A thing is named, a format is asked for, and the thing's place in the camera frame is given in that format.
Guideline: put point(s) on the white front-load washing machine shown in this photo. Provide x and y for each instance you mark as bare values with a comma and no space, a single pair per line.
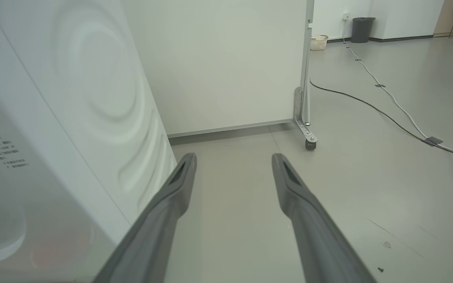
53,118

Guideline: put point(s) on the small cream wicker basket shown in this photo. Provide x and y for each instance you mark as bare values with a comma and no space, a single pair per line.
319,43

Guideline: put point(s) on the metal partition leg with caster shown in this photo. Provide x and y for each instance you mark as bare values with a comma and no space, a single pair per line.
297,106

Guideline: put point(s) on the white partition board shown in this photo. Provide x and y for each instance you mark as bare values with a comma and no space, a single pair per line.
218,59

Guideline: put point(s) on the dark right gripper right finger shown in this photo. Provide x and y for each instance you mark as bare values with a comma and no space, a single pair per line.
321,247

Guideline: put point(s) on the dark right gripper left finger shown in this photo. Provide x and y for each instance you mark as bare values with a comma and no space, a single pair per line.
151,243

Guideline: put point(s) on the dark grey trash bin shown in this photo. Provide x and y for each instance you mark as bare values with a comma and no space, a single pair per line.
362,31

